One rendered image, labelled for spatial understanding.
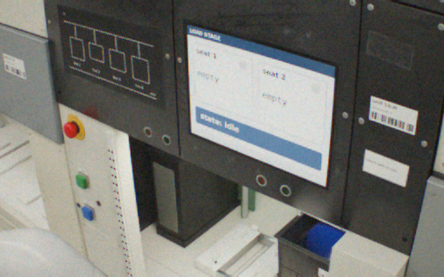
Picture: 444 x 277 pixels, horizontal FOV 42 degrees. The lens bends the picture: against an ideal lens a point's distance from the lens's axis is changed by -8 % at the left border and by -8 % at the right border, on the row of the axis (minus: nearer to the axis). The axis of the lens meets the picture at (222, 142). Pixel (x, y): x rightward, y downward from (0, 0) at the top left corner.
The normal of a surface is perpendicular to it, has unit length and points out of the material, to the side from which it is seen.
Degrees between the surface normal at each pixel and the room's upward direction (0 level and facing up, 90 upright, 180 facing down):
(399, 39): 90
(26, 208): 0
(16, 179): 0
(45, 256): 51
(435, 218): 90
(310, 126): 90
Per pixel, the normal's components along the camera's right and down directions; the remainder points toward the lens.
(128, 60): -0.62, 0.42
